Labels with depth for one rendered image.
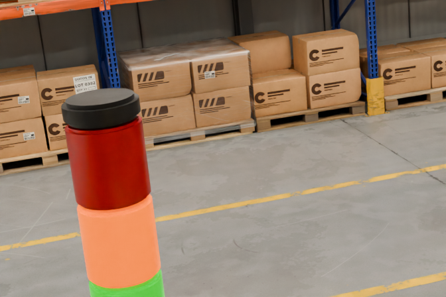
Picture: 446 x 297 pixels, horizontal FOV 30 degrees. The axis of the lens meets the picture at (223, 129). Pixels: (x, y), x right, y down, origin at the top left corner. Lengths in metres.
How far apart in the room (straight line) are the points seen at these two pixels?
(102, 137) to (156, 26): 9.02
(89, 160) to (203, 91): 7.83
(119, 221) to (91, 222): 0.02
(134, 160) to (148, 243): 0.06
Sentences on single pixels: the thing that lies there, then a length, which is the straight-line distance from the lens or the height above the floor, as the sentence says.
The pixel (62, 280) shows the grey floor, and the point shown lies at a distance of 5.88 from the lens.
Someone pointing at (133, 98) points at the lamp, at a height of 2.34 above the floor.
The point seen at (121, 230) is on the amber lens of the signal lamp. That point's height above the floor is 2.26.
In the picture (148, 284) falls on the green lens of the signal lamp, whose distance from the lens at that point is 0.56.
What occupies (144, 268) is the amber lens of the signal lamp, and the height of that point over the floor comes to 2.23.
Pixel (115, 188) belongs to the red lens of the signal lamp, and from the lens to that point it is 0.53.
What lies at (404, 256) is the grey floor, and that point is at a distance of 5.71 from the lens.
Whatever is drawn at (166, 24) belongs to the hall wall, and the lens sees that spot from 9.55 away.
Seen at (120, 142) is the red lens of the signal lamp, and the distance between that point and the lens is 0.52.
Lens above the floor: 2.46
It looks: 16 degrees down
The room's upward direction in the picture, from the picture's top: 6 degrees counter-clockwise
